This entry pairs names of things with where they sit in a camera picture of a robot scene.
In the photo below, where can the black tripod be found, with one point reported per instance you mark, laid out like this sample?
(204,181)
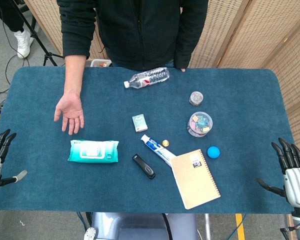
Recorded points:
(35,37)

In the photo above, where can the black stapler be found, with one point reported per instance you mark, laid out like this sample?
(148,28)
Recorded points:
(144,166)

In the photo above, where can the blue ball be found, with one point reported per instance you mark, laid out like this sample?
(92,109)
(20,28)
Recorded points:
(213,152)

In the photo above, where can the person's right forearm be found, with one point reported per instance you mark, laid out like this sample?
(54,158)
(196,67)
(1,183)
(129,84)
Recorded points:
(74,75)

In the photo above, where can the bystander leg in black trousers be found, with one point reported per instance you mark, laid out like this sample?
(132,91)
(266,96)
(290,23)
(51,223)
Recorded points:
(6,15)

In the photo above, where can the person's open right hand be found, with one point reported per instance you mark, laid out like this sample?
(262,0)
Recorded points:
(70,113)

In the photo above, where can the grey robot torso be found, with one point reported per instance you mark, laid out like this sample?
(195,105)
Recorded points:
(140,226)

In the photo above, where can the small orange round cap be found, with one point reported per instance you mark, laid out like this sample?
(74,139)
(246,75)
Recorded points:
(166,143)

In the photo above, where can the small silver lidded jar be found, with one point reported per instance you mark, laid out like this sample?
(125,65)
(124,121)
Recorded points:
(196,98)

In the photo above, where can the kraft spiral notebook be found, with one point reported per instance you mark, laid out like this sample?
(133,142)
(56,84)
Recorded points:
(195,179)

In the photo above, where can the person in black jacket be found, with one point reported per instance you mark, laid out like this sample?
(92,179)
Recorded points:
(132,32)

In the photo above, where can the white plastic basket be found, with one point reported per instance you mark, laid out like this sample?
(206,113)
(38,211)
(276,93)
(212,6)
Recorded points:
(101,63)

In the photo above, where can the white sneaker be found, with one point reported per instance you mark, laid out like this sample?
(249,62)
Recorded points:
(23,44)

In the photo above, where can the small green card box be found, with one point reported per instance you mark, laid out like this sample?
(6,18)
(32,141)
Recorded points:
(139,122)

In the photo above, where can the clear plastic water bottle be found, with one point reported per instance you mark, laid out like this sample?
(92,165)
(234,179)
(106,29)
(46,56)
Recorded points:
(148,77)

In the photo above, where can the green wet wipes pack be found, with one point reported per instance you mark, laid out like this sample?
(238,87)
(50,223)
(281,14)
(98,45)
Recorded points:
(93,151)

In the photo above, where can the white blue toothpaste tube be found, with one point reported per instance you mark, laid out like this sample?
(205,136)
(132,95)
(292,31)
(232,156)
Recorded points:
(156,148)

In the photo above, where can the blue table mat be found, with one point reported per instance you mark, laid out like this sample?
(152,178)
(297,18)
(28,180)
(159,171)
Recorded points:
(140,175)

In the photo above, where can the clear jar of binder clips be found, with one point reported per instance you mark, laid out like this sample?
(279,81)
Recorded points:
(200,124)

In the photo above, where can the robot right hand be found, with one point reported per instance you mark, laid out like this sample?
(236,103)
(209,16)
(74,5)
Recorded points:
(295,175)

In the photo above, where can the person's left hand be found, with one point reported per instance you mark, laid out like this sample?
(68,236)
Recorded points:
(183,70)

